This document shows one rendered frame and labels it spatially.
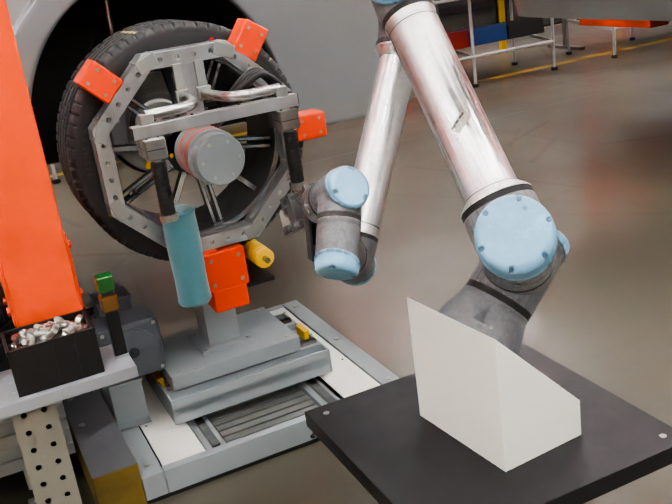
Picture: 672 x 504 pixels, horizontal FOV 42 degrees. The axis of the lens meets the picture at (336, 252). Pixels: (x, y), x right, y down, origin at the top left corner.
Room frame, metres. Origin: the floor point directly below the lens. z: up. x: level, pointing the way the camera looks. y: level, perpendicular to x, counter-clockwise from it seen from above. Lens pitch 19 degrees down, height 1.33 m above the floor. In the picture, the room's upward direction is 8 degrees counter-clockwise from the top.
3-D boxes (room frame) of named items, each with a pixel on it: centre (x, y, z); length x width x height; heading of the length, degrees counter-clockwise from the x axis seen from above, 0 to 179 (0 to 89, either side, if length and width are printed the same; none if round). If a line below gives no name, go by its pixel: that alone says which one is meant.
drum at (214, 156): (2.26, 0.29, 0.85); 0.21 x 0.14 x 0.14; 23
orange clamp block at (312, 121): (2.45, 0.03, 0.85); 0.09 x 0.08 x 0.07; 113
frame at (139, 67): (2.32, 0.32, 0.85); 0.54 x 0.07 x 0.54; 113
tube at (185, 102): (2.17, 0.36, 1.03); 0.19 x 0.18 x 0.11; 23
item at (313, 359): (2.49, 0.36, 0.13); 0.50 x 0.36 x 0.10; 113
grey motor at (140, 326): (2.45, 0.68, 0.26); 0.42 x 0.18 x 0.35; 23
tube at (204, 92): (2.25, 0.18, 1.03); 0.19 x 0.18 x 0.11; 23
